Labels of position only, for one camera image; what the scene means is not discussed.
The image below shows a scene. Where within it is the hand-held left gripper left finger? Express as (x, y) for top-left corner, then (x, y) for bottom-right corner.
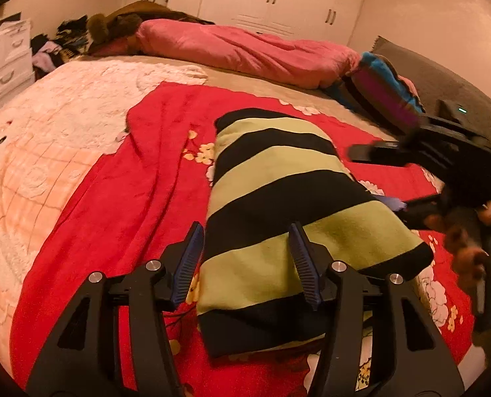
(26, 221), (207, 397)

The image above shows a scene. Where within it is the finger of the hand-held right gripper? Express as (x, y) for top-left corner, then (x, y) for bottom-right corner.
(347, 140), (420, 168)
(373, 194), (454, 230)

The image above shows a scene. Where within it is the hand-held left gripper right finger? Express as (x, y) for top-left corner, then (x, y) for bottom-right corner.
(289, 221), (465, 397)

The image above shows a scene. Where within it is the green black striped sweater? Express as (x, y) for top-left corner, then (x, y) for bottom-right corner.
(196, 108), (435, 359)

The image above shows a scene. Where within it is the pile of mixed clothes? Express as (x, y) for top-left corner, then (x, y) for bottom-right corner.
(30, 14), (94, 80)

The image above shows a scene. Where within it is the person's right hand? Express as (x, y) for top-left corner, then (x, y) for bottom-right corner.
(425, 198), (491, 294)

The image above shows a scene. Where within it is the blue magenta striped pillow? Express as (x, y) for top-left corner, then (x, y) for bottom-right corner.
(335, 51), (426, 134)

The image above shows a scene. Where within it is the red floral blanket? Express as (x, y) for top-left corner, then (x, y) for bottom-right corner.
(9, 81), (474, 397)

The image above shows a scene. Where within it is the grey padded headboard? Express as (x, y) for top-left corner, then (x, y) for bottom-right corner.
(371, 35), (491, 162)

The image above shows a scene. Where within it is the pink duvet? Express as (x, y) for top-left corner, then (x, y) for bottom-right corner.
(135, 18), (363, 90)

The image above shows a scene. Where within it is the white wardrobe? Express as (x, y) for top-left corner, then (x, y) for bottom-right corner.
(167, 0), (372, 44)

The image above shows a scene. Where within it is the brown fur trimmed coat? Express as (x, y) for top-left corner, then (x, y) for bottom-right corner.
(85, 1), (217, 55)

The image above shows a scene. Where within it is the white drawer chest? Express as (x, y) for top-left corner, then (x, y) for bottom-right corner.
(0, 18), (37, 110)

